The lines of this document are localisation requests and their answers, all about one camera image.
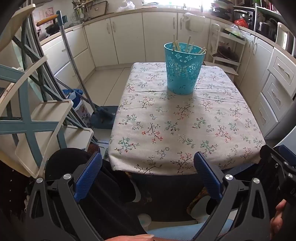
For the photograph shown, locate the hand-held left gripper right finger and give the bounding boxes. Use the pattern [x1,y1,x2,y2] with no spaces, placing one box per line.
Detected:
[194,151,275,241]

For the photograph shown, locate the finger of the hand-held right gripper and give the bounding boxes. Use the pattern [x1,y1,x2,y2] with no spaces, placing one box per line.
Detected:
[259,144,296,183]

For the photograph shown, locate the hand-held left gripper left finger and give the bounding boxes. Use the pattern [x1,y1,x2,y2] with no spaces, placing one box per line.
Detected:
[23,152,104,241]

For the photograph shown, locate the teal perforated plastic basket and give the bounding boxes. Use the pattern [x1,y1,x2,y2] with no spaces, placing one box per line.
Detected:
[164,42,207,95]

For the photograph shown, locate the bunch of chopsticks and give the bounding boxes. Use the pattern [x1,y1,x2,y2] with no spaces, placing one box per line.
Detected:
[172,34,207,55]

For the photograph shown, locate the person's right hand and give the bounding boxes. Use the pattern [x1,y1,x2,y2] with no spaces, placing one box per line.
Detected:
[270,199,289,235]

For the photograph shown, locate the person's left hand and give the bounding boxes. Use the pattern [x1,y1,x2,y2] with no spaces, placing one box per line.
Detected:
[107,234,155,241]

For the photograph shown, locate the white appliance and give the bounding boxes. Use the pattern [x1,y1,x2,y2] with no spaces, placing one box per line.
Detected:
[266,111,296,151]

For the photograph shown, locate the patterned slipper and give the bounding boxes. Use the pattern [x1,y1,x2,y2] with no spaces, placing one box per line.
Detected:
[187,187,210,217]

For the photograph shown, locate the dark blue table base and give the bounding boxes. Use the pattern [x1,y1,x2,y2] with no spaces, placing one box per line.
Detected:
[129,169,208,216]

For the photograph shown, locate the blue dustpan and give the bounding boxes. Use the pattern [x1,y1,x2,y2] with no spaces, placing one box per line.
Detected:
[90,105,119,129]

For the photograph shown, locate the floral tablecloth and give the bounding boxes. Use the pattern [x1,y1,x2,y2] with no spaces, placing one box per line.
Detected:
[108,62,266,175]

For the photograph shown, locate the light blue seat cushion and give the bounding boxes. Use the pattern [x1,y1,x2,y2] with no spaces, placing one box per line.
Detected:
[147,220,208,241]

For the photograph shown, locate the blue floral bag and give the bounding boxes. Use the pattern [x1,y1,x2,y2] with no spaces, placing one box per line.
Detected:
[62,89,91,128]

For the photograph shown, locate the white round object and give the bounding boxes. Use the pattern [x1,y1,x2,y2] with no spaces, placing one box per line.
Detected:
[137,214,152,227]

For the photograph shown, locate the cream and blue shelf rack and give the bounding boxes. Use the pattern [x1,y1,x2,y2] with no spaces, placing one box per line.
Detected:
[0,3,94,179]

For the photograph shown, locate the black dotted cloth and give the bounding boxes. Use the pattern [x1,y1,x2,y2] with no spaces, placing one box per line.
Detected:
[0,160,35,223]

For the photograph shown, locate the cream panelled drawer cabinet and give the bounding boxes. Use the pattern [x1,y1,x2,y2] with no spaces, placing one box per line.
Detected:
[236,30,296,139]

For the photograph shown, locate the small wooden stool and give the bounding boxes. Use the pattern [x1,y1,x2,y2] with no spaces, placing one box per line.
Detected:
[203,61,238,76]

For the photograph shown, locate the black wok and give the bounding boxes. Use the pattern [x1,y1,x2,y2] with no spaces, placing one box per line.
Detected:
[217,45,238,61]

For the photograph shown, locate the white electric kettle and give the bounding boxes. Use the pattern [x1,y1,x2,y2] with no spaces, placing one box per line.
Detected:
[276,23,290,50]

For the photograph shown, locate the white shelf cart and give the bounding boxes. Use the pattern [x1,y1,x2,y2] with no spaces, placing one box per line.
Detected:
[207,23,247,76]

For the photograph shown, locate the white dish rack with cookware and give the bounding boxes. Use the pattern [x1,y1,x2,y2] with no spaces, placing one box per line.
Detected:
[254,5,289,44]

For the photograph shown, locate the bag of green vegetables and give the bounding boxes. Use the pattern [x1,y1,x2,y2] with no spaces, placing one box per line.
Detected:
[223,24,244,37]

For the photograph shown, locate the cream flat-front drawer cabinet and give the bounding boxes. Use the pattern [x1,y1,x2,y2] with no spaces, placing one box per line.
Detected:
[40,25,96,81]

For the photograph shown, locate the black toaster oven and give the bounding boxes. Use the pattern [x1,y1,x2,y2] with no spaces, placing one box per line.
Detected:
[232,6,256,29]

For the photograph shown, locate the cream cabinet with doors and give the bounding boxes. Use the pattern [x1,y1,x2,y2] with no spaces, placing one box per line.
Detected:
[83,10,211,67]

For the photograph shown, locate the stack of pots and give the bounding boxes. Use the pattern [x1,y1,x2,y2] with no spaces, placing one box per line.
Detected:
[211,0,233,18]

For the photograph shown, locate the white hanging bin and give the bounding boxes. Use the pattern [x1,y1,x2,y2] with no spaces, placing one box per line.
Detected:
[181,13,205,32]

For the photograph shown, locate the cream tray with dark rim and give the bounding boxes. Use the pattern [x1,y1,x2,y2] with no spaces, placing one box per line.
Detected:
[88,1,109,19]

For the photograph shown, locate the white plastic bag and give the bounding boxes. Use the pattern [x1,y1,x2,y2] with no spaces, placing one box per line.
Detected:
[117,1,136,12]

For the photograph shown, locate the kitchen window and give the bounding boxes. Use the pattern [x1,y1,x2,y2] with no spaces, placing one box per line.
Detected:
[142,0,215,10]

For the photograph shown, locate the grey metal folding frame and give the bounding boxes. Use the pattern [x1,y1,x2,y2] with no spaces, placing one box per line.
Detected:
[22,14,100,144]

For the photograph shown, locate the metal-handled broom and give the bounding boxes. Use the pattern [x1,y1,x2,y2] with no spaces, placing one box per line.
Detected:
[56,10,114,117]

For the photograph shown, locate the red and white wall stickers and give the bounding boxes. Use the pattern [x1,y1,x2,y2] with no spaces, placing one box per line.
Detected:
[32,5,56,24]

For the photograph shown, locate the wall utensil rack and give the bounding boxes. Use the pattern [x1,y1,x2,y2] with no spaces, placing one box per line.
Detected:
[72,0,93,14]

